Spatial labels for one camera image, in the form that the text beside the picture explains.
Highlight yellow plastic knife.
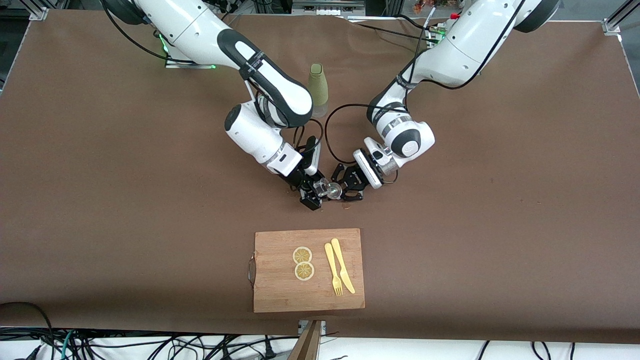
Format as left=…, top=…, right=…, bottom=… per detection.
left=330, top=238, right=356, bottom=295

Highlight yellow plastic fork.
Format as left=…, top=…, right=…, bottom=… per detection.
left=324, top=242, right=344, bottom=297

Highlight green sleeved glass bottle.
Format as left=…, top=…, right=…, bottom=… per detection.
left=306, top=63, right=330, bottom=119

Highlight wooden cutting board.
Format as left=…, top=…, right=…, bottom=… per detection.
left=248, top=228, right=366, bottom=314

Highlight grey power strip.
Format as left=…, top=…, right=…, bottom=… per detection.
left=292, top=0, right=366, bottom=16

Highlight orange plastic items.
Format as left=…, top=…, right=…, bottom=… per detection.
left=412, top=0, right=446, bottom=14

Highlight brown paper table cover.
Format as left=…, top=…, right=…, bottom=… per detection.
left=0, top=9, right=640, bottom=346

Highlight wooden post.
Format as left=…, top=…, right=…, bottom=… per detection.
left=287, top=320, right=323, bottom=360

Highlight teal floor cable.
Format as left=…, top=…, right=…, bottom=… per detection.
left=59, top=330, right=77, bottom=360

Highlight aluminium frame profile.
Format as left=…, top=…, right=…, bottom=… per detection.
left=602, top=0, right=640, bottom=36
left=27, top=0, right=49, bottom=21

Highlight thick black floor cable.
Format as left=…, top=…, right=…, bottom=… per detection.
left=0, top=301, right=55, bottom=360

